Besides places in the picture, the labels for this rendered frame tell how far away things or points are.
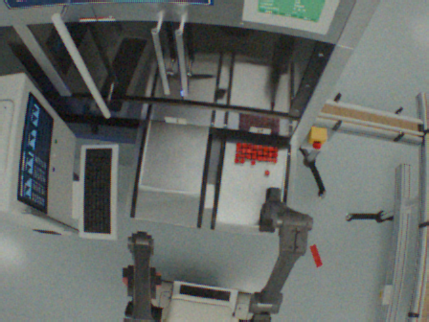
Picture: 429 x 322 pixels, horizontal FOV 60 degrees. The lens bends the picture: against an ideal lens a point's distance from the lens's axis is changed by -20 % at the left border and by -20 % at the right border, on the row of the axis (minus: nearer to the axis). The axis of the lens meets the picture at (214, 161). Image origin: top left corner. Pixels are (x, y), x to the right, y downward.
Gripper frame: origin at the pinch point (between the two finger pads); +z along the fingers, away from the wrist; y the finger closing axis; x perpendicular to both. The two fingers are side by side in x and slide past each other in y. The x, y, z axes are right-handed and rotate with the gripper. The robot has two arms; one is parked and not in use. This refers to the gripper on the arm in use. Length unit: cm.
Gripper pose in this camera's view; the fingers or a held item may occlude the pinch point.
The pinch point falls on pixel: (265, 224)
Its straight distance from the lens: 186.7
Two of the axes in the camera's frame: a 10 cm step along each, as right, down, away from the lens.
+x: -9.9, -1.2, 0.3
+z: -0.2, 3.7, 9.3
